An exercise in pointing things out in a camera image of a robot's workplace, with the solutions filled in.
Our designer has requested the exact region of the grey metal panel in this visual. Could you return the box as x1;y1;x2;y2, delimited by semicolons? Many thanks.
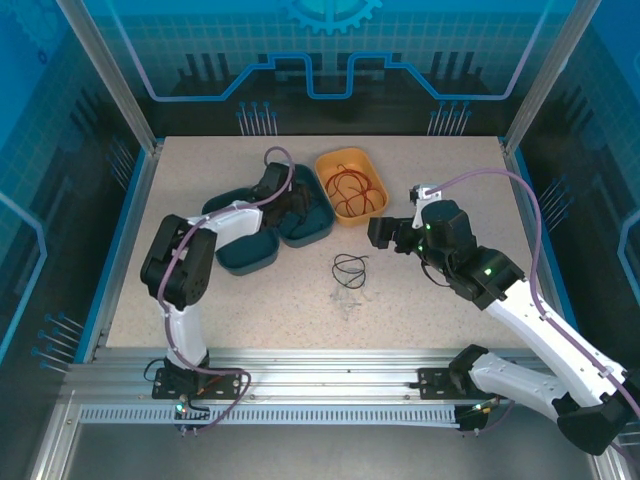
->
64;422;601;480

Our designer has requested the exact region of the teal plastic tray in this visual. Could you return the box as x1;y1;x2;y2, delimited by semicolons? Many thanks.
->
259;162;336;250
201;184;281;277

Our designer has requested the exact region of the aluminium frame post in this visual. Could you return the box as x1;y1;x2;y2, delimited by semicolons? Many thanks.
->
501;0;601;156
55;0;162;154

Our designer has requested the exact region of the slotted white cable duct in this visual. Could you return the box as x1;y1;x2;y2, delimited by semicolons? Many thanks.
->
78;403;464;427

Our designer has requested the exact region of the orange plastic tray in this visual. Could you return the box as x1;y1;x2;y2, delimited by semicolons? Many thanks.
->
314;146;390;229

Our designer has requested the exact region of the aluminium front rail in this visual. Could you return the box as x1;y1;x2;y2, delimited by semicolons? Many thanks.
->
94;347;596;406

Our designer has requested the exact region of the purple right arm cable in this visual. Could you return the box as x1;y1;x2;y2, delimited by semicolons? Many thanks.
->
433;168;640;469

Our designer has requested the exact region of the thin black cable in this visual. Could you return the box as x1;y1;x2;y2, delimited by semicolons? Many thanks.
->
331;253;370;290

